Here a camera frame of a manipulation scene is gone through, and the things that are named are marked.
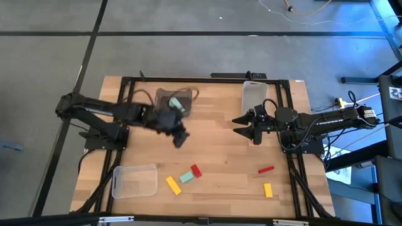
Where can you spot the long yellow wooden block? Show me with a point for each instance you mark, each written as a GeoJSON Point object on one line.
{"type": "Point", "coordinates": [173, 185]}

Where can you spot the black flat bar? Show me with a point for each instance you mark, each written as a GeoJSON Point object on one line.
{"type": "Point", "coordinates": [232, 75]}

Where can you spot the black aluminium crossbeam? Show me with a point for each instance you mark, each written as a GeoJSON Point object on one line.
{"type": "Point", "coordinates": [163, 219]}

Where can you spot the thin red wooden block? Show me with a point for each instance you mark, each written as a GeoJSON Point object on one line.
{"type": "Point", "coordinates": [266, 169]}

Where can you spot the long teal wooden block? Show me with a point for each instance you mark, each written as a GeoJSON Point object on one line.
{"type": "Point", "coordinates": [181, 107]}

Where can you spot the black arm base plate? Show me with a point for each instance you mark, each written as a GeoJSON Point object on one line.
{"type": "Point", "coordinates": [314, 149]}
{"type": "Point", "coordinates": [94, 144]}

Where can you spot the black diagonal beam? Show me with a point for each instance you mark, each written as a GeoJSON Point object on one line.
{"type": "Point", "coordinates": [361, 155]}

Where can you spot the white fiducial tag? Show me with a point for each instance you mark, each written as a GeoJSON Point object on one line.
{"type": "Point", "coordinates": [395, 93]}

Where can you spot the translucent white plastic bin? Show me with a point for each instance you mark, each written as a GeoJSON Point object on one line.
{"type": "Point", "coordinates": [254, 94]}

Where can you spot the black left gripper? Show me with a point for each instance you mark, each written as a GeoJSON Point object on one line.
{"type": "Point", "coordinates": [163, 120]}

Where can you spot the silver aluminium bracket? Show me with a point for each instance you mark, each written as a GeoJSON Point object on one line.
{"type": "Point", "coordinates": [290, 223]}
{"type": "Point", "coordinates": [116, 219]}

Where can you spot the dark grey plastic bin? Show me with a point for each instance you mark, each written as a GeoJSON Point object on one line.
{"type": "Point", "coordinates": [189, 106]}

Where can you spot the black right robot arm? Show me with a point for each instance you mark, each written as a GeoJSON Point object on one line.
{"type": "Point", "coordinates": [329, 120]}

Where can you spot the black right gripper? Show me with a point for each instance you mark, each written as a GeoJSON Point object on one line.
{"type": "Point", "coordinates": [267, 124]}

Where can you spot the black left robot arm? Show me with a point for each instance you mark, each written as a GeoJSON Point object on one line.
{"type": "Point", "coordinates": [94, 108]}

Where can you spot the grey flat floor object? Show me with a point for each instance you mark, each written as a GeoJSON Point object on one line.
{"type": "Point", "coordinates": [11, 146]}

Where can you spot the white paper sheet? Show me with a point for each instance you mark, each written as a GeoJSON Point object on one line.
{"type": "Point", "coordinates": [344, 175]}

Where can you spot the black padded panel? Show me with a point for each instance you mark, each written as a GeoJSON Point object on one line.
{"type": "Point", "coordinates": [391, 132]}

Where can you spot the black floor stand beam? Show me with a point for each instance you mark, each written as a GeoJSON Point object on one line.
{"type": "Point", "coordinates": [358, 80]}

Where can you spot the black aluminium table frame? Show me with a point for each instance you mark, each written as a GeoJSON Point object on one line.
{"type": "Point", "coordinates": [204, 79]}

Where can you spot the clear plastic bin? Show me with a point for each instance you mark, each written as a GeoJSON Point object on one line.
{"type": "Point", "coordinates": [135, 182]}

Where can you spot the yellow power plug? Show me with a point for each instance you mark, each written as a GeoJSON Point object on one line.
{"type": "Point", "coordinates": [340, 102]}

